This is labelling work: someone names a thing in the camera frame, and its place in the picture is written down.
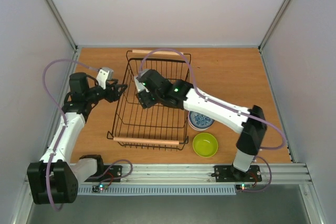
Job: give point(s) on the left small circuit board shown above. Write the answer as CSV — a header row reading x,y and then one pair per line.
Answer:
x,y
101,187

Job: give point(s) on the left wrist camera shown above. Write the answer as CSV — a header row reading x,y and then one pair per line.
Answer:
x,y
104,75

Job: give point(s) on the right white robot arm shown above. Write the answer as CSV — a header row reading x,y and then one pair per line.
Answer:
x,y
248,123

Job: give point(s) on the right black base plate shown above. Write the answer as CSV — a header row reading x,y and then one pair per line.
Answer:
x,y
226,173

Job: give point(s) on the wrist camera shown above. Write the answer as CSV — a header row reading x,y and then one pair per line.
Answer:
x,y
140,85
104,75

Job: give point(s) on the grey slotted cable duct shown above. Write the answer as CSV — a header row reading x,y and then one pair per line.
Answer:
x,y
158,190

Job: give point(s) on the right small circuit board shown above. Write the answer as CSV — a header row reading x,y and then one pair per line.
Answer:
x,y
244,186

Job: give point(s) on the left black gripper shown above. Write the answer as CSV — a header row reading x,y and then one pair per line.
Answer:
x,y
115,95

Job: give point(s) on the blue floral white bowl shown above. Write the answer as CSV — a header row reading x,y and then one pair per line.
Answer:
x,y
199,121

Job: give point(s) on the black wire dish rack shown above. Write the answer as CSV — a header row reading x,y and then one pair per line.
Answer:
x,y
157,127

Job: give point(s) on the aluminium mounting rail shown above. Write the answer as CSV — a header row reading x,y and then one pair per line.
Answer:
x,y
168,173

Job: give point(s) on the green plastic bowl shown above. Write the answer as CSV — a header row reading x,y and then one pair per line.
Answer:
x,y
205,145

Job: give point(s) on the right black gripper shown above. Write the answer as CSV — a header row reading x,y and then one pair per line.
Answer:
x,y
144,99

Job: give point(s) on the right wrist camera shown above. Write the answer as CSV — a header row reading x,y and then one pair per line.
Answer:
x,y
140,85

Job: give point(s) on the small circuit board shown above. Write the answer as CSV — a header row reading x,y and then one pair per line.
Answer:
x,y
101,187
244,186

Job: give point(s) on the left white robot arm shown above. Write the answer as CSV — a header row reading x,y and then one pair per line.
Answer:
x,y
75,111

